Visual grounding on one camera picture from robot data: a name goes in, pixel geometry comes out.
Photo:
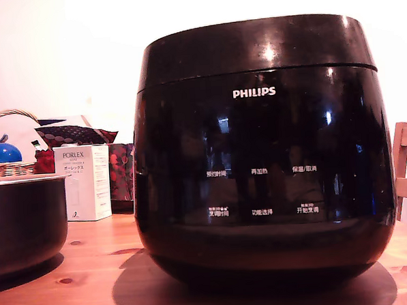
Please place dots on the black rice cooker lid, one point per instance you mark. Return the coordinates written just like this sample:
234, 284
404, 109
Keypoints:
252, 44

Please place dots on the black Philips rice cooker body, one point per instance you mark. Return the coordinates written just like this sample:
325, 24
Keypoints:
257, 139

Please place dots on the red floral fabric bag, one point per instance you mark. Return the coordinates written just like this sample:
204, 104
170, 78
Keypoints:
121, 174

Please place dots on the white Porlex box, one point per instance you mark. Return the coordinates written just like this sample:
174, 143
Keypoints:
86, 186

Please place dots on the dark dotted cushion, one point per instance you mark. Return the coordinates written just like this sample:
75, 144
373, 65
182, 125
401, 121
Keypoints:
73, 134

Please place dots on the small red pouch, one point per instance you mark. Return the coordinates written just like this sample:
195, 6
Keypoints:
45, 162

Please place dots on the white cloth with prints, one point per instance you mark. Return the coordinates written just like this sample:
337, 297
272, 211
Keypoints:
16, 129

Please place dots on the black inner cooking pot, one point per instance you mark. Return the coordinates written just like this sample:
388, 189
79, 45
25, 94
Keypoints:
22, 220

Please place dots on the wicker basket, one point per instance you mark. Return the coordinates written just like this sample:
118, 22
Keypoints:
9, 168

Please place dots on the blue ball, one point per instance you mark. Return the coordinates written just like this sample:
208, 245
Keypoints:
2, 153

